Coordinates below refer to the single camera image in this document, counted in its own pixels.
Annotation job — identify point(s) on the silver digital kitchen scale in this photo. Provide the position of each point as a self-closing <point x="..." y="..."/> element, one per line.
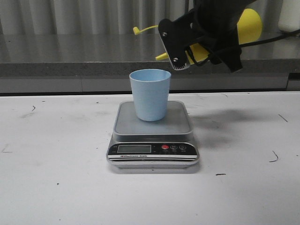
<point x="168" y="143"/>

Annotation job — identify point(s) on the yellow squeeze bottle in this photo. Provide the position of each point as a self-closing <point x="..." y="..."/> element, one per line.
<point x="249" y="29"/>

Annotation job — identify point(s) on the white container in background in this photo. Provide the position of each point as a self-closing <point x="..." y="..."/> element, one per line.
<point x="289" y="19"/>

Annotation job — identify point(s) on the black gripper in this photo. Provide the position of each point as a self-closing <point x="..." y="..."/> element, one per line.
<point x="214" y="26"/>

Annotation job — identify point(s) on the grey metal counter shelf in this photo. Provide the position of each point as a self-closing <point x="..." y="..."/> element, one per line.
<point x="47" y="64"/>

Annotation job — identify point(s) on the light blue plastic cup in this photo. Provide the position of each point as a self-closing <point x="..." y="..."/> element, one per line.
<point x="150" y="89"/>

